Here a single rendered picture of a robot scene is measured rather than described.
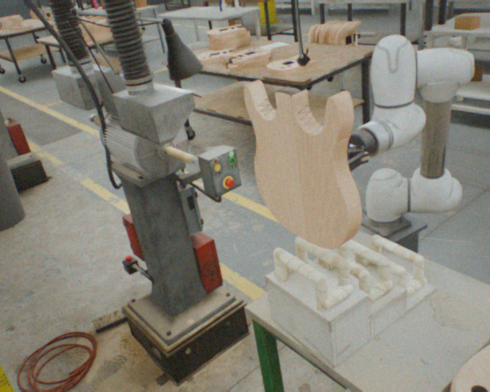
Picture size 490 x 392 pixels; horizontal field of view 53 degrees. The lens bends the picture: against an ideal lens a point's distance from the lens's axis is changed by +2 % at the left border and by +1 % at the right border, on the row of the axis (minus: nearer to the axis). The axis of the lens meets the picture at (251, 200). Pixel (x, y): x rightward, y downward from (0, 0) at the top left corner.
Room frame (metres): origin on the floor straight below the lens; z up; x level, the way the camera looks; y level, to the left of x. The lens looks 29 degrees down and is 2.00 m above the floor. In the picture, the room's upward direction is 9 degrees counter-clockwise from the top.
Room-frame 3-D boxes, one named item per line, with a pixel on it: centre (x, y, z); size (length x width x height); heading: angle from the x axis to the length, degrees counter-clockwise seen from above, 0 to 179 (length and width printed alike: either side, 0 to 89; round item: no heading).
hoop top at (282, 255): (1.06, -0.10, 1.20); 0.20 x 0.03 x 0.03; 32
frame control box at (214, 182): (2.16, 0.19, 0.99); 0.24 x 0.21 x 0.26; 36
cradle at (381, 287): (1.09, -0.32, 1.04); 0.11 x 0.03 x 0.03; 123
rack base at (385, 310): (1.17, -0.27, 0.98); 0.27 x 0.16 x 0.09; 33
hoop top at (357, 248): (1.19, -0.30, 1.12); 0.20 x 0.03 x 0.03; 32
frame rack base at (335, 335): (1.09, -0.14, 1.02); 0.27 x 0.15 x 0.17; 33
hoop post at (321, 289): (0.99, -0.14, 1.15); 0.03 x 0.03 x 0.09
